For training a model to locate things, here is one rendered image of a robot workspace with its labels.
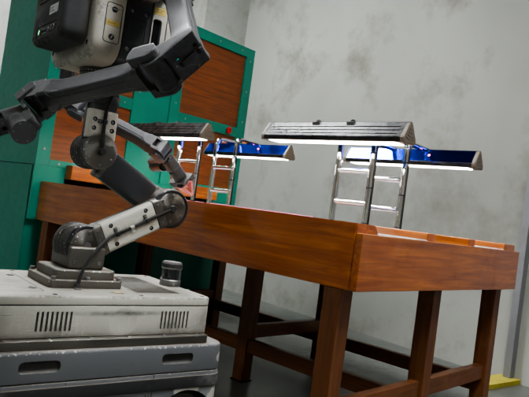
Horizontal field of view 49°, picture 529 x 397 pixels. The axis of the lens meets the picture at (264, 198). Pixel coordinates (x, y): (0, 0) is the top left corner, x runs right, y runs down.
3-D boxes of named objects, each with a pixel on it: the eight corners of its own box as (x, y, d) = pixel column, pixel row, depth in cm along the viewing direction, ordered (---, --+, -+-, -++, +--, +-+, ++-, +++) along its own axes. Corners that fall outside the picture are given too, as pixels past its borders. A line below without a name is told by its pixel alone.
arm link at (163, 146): (66, 106, 233) (82, 90, 240) (66, 116, 238) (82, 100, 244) (161, 157, 232) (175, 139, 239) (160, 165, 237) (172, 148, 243)
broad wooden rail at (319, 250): (348, 291, 159) (357, 223, 159) (35, 219, 281) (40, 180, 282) (371, 290, 168) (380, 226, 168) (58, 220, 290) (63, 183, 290)
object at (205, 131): (201, 137, 251) (203, 120, 251) (118, 135, 293) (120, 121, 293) (214, 140, 257) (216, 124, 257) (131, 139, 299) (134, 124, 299)
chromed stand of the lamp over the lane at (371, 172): (339, 247, 200) (356, 118, 201) (294, 239, 214) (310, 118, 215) (369, 250, 214) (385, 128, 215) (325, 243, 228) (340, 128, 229)
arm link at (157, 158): (156, 153, 233) (166, 139, 238) (135, 156, 239) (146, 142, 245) (172, 176, 239) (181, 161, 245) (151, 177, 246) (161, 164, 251)
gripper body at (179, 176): (179, 175, 252) (170, 162, 248) (194, 176, 245) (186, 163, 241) (170, 185, 249) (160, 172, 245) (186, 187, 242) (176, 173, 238)
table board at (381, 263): (355, 292, 158) (363, 233, 158) (348, 291, 159) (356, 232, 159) (515, 289, 248) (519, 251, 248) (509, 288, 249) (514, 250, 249)
